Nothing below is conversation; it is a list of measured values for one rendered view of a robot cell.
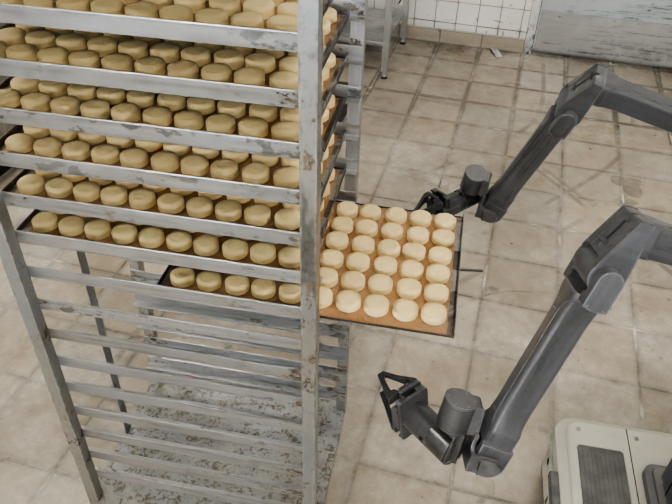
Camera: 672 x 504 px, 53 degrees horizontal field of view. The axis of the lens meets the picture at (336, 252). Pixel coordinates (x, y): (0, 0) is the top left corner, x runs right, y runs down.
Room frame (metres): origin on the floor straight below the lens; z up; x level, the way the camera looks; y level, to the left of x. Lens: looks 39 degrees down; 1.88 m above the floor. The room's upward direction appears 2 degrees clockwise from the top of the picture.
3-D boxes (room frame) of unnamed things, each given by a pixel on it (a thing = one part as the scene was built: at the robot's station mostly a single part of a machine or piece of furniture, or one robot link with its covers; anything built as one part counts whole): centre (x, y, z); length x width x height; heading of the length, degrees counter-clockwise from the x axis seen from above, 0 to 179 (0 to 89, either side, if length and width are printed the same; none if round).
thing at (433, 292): (1.02, -0.20, 0.96); 0.05 x 0.05 x 0.02
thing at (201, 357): (1.02, 0.34, 0.78); 0.64 x 0.03 x 0.03; 80
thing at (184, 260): (1.02, 0.34, 1.05); 0.64 x 0.03 x 0.03; 80
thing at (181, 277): (1.05, 0.31, 0.96); 0.05 x 0.05 x 0.02
